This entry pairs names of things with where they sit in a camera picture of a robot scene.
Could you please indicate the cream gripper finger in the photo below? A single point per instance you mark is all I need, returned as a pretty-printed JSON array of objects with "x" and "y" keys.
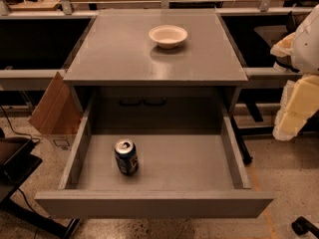
[
  {"x": 283, "y": 48},
  {"x": 299, "y": 102}
]

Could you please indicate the blue pepsi can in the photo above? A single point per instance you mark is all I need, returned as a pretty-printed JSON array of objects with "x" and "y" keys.
[{"x": 126, "y": 156}]

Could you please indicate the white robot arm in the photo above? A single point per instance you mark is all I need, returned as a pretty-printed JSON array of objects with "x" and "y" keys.
[{"x": 305, "y": 46}]

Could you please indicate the grey open top drawer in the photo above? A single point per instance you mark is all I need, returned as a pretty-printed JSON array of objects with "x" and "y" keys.
[{"x": 189, "y": 164}]

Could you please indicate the grey cabinet counter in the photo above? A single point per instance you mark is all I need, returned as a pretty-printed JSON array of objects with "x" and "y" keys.
[{"x": 118, "y": 51}]

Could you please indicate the white paper bowl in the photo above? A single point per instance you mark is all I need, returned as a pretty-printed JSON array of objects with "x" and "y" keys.
[{"x": 168, "y": 36}]

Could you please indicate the black caster wheel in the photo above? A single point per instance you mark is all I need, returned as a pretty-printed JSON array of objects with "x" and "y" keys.
[{"x": 302, "y": 226}]

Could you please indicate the brown cardboard box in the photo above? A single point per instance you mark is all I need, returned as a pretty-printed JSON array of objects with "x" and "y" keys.
[{"x": 56, "y": 116}]

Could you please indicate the black chair at left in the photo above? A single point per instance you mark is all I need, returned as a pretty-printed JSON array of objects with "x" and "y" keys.
[{"x": 17, "y": 163}]

